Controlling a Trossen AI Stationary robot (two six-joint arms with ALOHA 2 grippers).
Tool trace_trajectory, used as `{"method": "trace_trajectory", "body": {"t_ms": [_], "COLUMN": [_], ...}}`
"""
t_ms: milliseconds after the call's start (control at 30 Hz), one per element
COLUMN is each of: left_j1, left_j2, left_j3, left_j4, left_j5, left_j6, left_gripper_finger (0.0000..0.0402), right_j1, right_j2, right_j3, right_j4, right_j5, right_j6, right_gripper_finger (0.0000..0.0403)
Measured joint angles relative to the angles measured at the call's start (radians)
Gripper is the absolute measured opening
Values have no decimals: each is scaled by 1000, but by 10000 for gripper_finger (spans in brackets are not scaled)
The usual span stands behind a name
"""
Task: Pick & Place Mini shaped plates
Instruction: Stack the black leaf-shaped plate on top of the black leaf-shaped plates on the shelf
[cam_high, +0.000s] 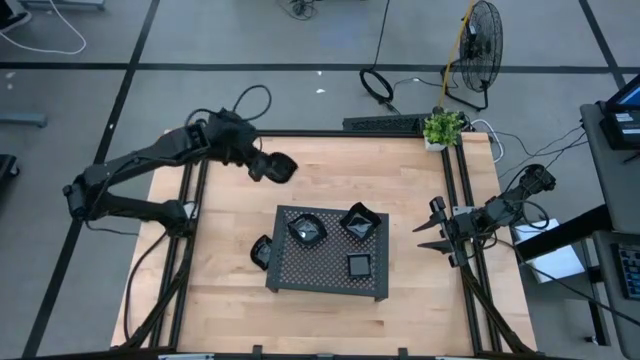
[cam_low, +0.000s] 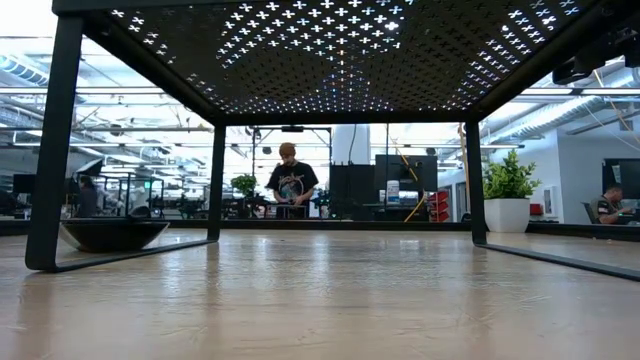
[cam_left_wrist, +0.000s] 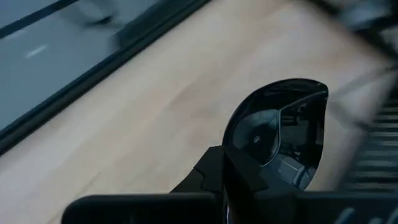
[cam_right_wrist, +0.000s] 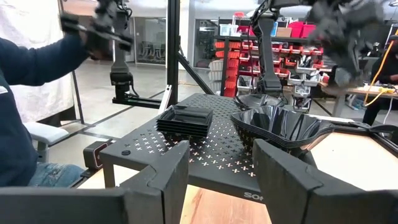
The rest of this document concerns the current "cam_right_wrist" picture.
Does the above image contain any clear plastic box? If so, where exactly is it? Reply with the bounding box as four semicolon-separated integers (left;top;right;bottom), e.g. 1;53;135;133
219;24;240;37

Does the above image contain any yellow extension cable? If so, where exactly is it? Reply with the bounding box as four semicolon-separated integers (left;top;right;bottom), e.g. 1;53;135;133
363;29;398;106

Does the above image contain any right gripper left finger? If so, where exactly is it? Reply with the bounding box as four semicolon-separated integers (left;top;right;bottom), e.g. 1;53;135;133
0;139;190;224

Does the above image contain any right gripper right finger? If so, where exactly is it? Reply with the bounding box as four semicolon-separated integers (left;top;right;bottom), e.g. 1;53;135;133
252;138;398;224

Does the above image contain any black wavy square mini plate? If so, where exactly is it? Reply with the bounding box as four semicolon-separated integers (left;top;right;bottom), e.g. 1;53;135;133
230;105;336;158

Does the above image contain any white fabric partition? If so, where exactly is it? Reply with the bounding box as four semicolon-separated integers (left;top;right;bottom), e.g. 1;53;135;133
0;0;77;123

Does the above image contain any person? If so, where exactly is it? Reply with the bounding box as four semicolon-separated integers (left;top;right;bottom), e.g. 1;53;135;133
0;34;108;189
362;40;398;126

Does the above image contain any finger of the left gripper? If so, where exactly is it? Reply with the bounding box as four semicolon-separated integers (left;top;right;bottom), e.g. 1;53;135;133
333;49;363;88

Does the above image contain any small black camera box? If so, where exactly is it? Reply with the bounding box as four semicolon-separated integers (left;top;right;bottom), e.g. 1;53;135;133
83;140;109;171

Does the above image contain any black shelf rack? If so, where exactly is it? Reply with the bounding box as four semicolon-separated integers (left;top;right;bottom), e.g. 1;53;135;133
214;12;330;98

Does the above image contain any large red storage bin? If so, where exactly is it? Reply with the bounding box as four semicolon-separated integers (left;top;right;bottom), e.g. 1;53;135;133
303;24;317;39
288;21;304;38

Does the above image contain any wooden desk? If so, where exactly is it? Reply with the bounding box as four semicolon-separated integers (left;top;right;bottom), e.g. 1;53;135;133
320;81;398;118

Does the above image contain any brown cardboard box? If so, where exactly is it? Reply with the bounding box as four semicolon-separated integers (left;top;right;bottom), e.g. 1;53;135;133
275;27;292;38

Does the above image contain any black perforated metal stand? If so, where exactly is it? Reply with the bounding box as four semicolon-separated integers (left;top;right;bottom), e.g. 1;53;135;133
99;92;312;205

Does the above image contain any white office chair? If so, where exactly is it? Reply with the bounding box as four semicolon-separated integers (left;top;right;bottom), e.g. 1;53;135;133
23;121;70;163

